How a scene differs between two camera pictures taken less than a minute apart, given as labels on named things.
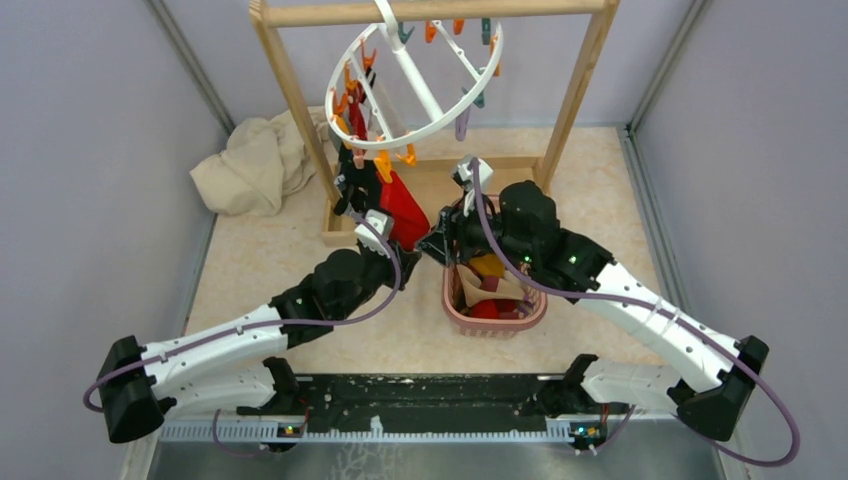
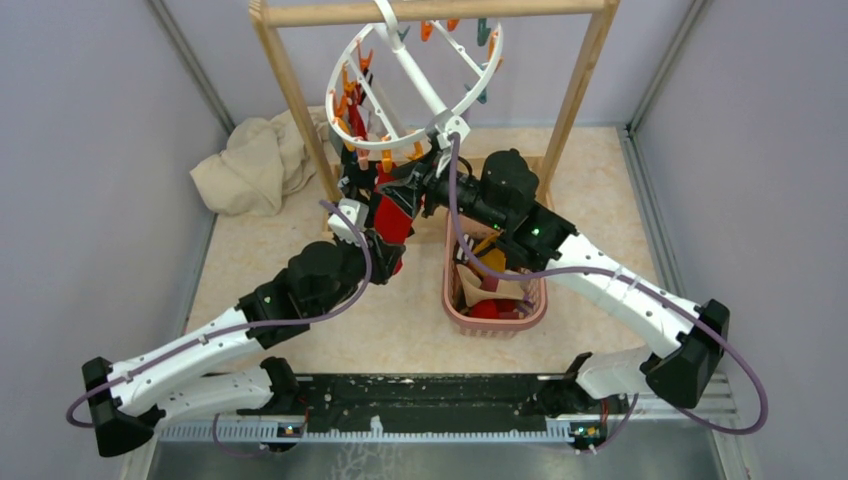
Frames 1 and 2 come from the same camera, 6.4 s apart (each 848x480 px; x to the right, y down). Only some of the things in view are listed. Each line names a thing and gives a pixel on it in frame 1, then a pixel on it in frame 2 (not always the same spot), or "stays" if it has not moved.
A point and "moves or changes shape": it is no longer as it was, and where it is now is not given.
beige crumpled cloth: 260,161 stays
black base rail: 417,408 stays
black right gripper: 453,225 -> 424,179
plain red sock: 411,226 moves or changes shape
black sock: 362,188 stays
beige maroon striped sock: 477,290 stays
